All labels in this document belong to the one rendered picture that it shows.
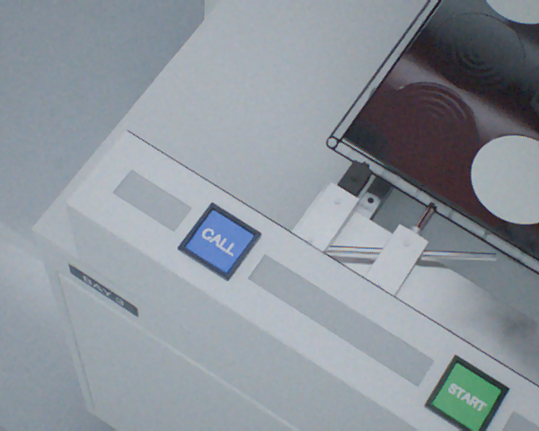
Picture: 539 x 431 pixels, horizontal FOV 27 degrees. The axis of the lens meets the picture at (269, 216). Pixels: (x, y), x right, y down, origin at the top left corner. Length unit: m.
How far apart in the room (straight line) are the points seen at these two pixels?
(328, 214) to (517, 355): 0.23
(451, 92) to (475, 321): 0.25
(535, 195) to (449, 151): 0.10
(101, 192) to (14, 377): 0.99
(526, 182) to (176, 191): 0.36
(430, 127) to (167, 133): 0.29
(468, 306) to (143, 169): 0.34
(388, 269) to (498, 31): 0.32
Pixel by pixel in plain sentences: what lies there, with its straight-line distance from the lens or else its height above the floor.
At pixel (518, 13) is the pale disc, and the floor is 0.90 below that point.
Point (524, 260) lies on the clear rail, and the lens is 1.14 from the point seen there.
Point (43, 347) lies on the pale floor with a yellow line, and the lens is 2.02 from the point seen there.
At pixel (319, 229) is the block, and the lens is 1.10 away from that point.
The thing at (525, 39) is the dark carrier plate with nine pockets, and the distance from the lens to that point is 1.27.
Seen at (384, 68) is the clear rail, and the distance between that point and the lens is 1.20.
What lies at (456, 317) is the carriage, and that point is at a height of 0.88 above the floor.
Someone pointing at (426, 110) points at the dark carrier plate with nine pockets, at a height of 0.90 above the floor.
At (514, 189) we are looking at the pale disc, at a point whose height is 0.90.
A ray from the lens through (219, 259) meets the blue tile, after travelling 1.02.
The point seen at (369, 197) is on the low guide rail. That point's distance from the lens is 1.19.
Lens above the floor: 1.91
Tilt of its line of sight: 65 degrees down
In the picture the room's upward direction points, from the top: 10 degrees clockwise
